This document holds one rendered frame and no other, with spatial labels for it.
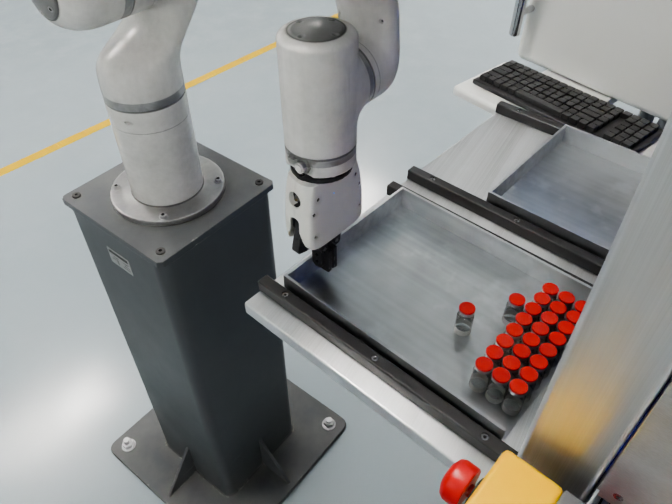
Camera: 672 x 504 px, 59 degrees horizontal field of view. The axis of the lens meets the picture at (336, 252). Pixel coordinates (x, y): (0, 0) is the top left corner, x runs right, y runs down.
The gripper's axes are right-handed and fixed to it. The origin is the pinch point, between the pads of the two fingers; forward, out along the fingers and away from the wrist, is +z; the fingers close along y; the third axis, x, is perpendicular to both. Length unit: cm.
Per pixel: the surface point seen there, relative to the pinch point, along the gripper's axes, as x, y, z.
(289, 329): -2.9, -10.1, 4.5
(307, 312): -3.9, -7.6, 2.5
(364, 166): 88, 118, 91
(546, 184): -13.5, 40.0, 4.4
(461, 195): -5.5, 26.1, 2.5
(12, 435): 81, -41, 91
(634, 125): -15, 77, 10
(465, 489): -33.7, -19.0, -8.2
